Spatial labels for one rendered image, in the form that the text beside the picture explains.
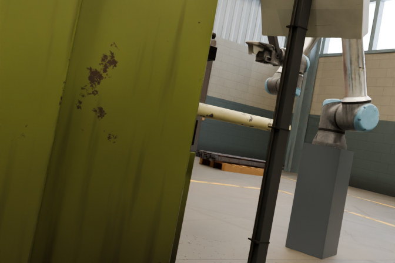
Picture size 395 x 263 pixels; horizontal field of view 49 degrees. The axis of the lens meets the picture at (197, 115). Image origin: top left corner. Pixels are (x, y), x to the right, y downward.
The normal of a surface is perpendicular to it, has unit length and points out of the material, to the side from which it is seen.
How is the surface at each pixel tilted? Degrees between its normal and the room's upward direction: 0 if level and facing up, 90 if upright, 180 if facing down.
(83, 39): 90
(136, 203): 90
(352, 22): 120
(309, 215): 90
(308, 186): 90
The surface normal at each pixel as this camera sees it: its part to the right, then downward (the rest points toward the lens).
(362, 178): -0.83, -0.18
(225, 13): 0.52, 0.06
